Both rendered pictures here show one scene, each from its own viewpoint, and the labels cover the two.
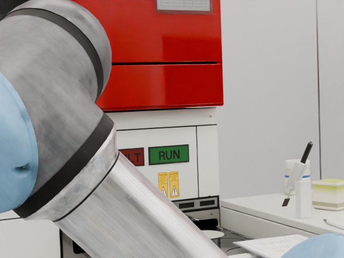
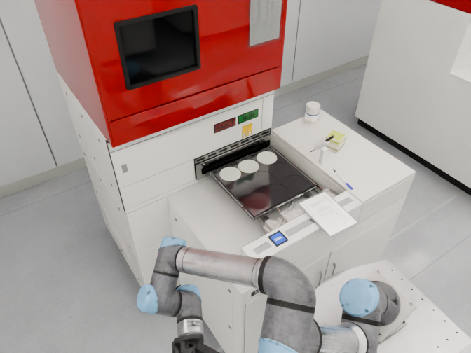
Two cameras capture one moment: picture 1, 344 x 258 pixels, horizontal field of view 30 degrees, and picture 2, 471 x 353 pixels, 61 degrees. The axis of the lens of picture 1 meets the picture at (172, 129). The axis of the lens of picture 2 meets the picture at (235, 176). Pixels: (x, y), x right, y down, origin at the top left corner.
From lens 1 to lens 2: 97 cm
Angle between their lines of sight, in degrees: 40
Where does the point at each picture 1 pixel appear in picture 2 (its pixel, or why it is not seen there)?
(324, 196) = (331, 144)
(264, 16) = not seen: outside the picture
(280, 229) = (309, 165)
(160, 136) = (244, 108)
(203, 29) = (274, 49)
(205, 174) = (265, 120)
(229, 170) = not seen: hidden behind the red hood
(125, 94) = (229, 99)
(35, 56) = (304, 335)
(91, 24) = (313, 298)
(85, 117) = (317, 342)
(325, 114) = not seen: outside the picture
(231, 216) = (278, 142)
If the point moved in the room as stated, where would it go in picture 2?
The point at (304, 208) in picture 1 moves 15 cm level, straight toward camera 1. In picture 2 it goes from (323, 160) to (327, 183)
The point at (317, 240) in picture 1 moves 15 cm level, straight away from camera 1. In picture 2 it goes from (361, 286) to (353, 247)
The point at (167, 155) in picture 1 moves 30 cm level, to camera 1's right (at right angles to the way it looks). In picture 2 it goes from (247, 117) to (308, 111)
